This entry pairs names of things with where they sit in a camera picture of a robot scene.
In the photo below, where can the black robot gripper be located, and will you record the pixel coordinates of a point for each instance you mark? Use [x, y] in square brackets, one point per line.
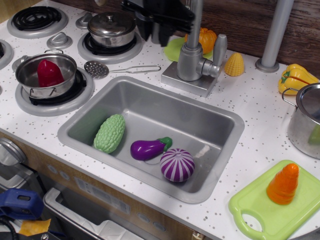
[171, 15]

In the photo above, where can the silver toy faucet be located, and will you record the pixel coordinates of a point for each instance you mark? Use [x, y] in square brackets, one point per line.
[192, 72]

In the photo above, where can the green toy plate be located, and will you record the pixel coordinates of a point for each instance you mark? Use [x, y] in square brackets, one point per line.
[172, 50]

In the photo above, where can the steel pot with lid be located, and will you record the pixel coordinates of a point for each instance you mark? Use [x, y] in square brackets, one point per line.
[112, 29]

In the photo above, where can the orange toy pumpkin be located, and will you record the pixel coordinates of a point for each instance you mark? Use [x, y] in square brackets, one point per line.
[207, 39]

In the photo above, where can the middle stove burner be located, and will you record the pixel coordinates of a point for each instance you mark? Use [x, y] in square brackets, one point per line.
[110, 59]

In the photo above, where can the stove burner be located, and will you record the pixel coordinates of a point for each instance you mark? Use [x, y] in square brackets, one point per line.
[52, 110]
[110, 59]
[8, 54]
[37, 22]

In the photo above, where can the steel slotted skimmer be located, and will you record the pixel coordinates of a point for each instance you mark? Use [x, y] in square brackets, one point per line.
[99, 70]

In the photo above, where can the grey stove knob rear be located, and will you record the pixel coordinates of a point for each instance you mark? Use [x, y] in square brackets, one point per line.
[83, 21]

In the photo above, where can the grey stove knob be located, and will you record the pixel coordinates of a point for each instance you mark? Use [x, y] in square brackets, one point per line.
[83, 21]
[59, 41]
[17, 62]

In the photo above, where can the yellow toy corn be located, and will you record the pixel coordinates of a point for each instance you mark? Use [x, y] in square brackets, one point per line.
[235, 65]

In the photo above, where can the front left stove burner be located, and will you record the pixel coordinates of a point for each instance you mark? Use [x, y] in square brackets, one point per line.
[52, 110]

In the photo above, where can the grey toy sink basin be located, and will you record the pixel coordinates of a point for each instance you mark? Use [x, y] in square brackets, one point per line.
[210, 134]

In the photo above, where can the red toy pepper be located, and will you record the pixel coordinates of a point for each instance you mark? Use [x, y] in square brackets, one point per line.
[49, 74]

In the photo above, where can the green toy bitter gourd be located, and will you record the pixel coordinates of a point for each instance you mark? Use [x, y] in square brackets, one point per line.
[110, 134]

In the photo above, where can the purple toy eggplant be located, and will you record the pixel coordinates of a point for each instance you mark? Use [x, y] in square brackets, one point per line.
[144, 150]

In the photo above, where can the back left stove burner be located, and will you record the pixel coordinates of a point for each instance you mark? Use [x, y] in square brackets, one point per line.
[37, 22]

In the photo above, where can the grey support pole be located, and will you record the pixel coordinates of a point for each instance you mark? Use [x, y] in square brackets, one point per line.
[268, 62]

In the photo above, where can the purple striped toy onion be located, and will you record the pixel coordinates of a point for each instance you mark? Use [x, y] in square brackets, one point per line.
[177, 165]

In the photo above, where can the grey stove knob left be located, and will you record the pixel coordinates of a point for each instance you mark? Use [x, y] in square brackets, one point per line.
[17, 62]

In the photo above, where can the yellow toy bell pepper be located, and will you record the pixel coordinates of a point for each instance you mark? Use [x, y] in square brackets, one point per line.
[295, 77]

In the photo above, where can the far left stove burner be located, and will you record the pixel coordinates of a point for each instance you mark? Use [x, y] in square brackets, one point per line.
[8, 54]

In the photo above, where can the large steel pot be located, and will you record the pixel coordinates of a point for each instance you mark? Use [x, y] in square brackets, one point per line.
[304, 126]

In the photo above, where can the orange toy carrot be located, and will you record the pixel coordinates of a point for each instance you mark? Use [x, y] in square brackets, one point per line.
[282, 189]

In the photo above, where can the green toy cutting board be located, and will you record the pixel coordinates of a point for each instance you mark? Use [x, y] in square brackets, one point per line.
[259, 218]

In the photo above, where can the blue clamp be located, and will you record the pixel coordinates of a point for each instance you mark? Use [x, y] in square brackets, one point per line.
[21, 204]

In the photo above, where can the steel pot with handles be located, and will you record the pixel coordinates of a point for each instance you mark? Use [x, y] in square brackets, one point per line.
[26, 75]

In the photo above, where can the grey oven door handle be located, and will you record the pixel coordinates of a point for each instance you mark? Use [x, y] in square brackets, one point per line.
[107, 230]

